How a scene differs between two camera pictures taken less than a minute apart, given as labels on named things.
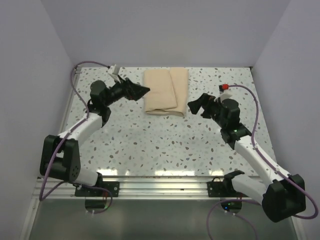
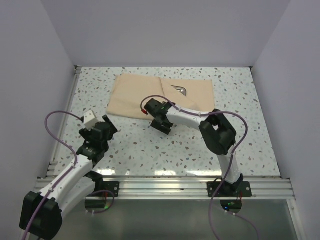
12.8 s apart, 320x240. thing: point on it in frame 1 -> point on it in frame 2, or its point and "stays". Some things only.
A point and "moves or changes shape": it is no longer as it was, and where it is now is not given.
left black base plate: x=113 y=186 stays
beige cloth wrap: x=166 y=91 moves or changes shape
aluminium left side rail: x=78 y=69 stays
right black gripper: x=208 y=101 -> x=165 y=128
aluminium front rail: x=131 y=187 stays
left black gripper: x=131 y=94 -> x=85 y=134
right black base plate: x=217 y=188 stays
